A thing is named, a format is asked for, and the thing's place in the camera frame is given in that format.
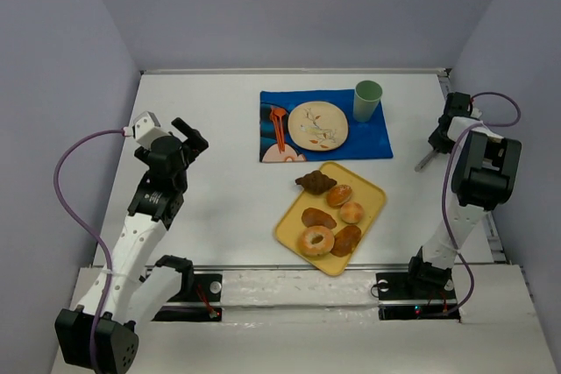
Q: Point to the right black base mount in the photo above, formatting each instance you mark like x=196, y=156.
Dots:
x=399, y=301

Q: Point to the light round bread roll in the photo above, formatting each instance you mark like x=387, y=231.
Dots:
x=351, y=212

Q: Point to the sugared ring donut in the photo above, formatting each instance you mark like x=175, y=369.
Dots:
x=316, y=241

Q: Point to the brown glazed pastry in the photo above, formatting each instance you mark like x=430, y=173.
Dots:
x=346, y=241

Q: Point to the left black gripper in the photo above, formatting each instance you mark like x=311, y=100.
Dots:
x=193, y=142

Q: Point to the aluminium front rail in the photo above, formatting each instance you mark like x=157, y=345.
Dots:
x=299, y=267

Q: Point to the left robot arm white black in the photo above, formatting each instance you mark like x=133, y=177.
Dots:
x=101, y=333

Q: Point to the green plastic cup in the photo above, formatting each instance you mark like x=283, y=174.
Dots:
x=367, y=96

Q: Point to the yellow plastic tray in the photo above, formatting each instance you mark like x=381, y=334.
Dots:
x=290, y=226

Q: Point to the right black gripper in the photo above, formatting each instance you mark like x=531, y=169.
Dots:
x=438, y=143

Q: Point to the brown oval bread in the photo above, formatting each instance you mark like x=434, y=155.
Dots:
x=316, y=217

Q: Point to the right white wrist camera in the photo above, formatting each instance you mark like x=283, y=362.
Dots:
x=475, y=113

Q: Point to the beige ceramic plate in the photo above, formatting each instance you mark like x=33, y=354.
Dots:
x=318, y=126

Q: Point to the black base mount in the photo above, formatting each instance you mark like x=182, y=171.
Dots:
x=399, y=301
x=200, y=302

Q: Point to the silver metal tongs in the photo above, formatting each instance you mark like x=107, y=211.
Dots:
x=426, y=160

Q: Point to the sesame glazed bun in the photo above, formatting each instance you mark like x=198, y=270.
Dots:
x=338, y=195

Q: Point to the dark chocolate croissant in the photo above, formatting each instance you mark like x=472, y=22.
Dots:
x=315, y=182

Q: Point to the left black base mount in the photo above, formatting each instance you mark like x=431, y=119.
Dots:
x=200, y=302

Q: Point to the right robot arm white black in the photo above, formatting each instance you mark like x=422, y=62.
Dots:
x=480, y=176

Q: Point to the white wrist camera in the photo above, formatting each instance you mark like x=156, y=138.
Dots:
x=475, y=113
x=146, y=129

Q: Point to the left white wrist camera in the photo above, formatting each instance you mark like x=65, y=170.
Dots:
x=146, y=129

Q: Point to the blue patterned placemat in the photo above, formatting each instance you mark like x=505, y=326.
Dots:
x=367, y=140

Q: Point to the orange plastic fork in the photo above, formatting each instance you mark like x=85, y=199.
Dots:
x=276, y=116

